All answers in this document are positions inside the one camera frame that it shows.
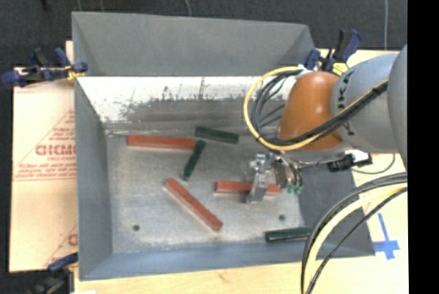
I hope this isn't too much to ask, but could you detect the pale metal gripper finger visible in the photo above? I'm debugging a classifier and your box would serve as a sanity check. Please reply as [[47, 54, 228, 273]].
[[244, 152, 270, 181], [244, 178, 270, 205]]

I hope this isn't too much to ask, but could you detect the red-brown flat block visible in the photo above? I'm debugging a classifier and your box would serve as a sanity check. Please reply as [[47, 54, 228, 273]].
[[213, 180, 283, 197], [163, 177, 224, 233], [126, 134, 197, 151]]

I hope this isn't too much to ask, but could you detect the dark green flat block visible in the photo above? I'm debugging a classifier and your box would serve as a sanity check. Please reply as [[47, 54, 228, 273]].
[[264, 227, 311, 243], [180, 139, 207, 182], [195, 126, 240, 145]]

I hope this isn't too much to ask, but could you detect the grey metal bin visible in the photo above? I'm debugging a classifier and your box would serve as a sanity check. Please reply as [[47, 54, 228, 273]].
[[71, 10, 375, 282]]

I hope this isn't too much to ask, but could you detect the brown cardboard board red print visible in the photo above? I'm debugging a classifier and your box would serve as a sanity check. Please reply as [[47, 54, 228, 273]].
[[8, 40, 80, 273]]

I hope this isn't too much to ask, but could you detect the black cylinder on white bracket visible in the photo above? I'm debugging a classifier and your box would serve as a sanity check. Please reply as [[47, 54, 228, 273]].
[[325, 149, 373, 173]]

